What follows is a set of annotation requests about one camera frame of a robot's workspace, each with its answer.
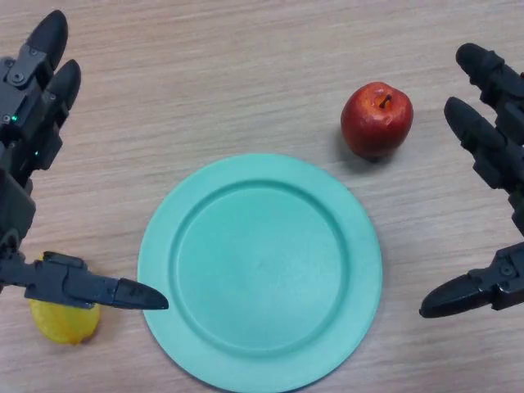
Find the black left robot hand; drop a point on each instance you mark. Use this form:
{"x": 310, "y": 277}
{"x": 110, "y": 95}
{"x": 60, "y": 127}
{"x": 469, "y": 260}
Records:
{"x": 24, "y": 102}

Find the green round plate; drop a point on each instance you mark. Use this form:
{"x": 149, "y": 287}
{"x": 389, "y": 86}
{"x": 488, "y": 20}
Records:
{"x": 262, "y": 274}

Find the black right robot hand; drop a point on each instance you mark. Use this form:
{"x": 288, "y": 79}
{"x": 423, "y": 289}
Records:
{"x": 497, "y": 135}

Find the yellow starfruit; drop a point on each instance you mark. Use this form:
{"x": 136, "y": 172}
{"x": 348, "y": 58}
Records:
{"x": 65, "y": 323}

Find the red apple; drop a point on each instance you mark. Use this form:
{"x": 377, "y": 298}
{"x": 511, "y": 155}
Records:
{"x": 374, "y": 123}

